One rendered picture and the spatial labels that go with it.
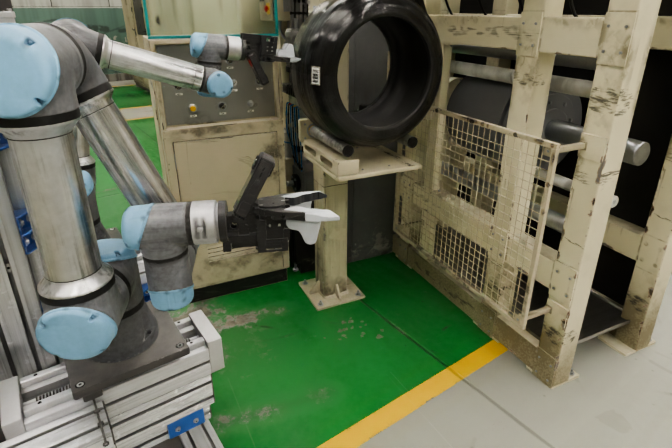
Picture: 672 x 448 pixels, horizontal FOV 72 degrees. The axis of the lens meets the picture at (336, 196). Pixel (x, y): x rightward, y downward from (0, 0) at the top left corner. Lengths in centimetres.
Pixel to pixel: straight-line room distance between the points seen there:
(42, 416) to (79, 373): 10
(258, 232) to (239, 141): 143
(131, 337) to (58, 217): 35
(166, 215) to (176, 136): 136
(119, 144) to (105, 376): 46
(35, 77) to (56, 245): 26
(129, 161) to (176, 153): 126
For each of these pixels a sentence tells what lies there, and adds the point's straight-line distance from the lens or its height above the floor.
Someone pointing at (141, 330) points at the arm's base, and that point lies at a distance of 108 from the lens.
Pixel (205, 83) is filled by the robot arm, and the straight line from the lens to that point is 143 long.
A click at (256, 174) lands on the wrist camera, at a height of 113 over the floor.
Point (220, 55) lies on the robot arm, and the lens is 156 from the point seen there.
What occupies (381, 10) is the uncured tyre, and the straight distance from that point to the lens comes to 167.
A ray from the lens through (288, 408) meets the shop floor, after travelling 190.
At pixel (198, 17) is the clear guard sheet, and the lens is 212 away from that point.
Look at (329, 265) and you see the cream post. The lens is 232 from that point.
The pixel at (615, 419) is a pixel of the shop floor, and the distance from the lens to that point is 212.
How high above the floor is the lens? 138
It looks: 22 degrees down
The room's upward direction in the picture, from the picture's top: straight up
